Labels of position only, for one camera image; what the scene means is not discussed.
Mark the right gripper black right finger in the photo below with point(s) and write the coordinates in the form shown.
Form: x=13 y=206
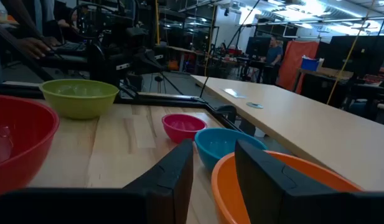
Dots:
x=282 y=199

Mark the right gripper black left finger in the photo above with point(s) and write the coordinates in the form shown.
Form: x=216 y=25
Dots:
x=170 y=186

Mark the orange bowl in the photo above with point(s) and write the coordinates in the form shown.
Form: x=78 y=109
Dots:
x=226 y=193

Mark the blue bowl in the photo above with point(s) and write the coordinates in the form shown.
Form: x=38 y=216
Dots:
x=216 y=146

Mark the green bowl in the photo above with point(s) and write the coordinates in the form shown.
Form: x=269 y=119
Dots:
x=79 y=104

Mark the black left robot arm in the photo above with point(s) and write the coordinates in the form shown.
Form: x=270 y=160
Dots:
x=107 y=62

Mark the stacked colourful bowls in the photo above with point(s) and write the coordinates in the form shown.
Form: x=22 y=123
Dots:
x=23 y=133

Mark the small pink bowl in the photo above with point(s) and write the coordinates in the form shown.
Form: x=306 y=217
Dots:
x=182 y=128

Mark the light wooden desk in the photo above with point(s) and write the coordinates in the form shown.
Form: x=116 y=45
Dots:
x=303 y=124

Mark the grey round desk grommet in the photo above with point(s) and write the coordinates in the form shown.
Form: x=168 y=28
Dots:
x=254 y=105

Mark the white rectangular desk plate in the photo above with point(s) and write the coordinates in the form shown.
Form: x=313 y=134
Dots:
x=234 y=93

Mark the blue box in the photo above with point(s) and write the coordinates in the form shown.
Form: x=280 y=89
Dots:
x=309 y=64

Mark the orange cloth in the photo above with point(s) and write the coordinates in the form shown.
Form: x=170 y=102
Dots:
x=296 y=62

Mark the person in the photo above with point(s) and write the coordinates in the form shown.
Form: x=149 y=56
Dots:
x=272 y=59
x=39 y=15

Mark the person's hand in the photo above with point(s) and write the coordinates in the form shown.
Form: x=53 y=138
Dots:
x=33 y=47

